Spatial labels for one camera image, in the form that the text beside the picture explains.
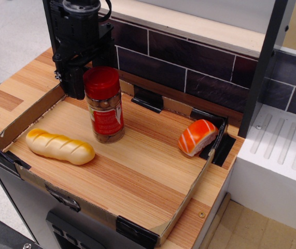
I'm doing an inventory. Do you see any light wooden shelf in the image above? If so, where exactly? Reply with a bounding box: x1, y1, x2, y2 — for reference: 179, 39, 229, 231
111, 1, 265, 58

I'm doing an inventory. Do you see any toy bread loaf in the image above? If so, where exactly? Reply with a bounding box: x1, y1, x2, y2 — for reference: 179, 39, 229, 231
25, 129, 95, 165

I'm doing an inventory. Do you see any red-capped basil spice bottle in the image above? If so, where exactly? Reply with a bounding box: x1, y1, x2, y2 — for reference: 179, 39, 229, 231
83, 66, 125, 143

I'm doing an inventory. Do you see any toy salmon nigiri sushi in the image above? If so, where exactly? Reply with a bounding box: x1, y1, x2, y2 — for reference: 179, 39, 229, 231
178, 119, 219, 157

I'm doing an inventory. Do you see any black toy oven front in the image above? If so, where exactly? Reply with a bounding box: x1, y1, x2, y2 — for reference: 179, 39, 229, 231
45, 210, 128, 249

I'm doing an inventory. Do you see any white toy sink drainboard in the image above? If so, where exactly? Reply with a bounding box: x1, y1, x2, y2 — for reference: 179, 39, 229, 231
229, 104, 296, 218

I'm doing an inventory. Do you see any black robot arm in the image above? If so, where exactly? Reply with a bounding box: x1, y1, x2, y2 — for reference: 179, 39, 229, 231
43, 1, 115, 100

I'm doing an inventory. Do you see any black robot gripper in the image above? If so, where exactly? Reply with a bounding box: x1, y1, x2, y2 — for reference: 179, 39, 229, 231
51, 7, 115, 100

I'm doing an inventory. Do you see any dark grey vertical post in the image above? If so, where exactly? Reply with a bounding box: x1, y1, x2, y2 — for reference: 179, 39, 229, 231
238, 1, 295, 138

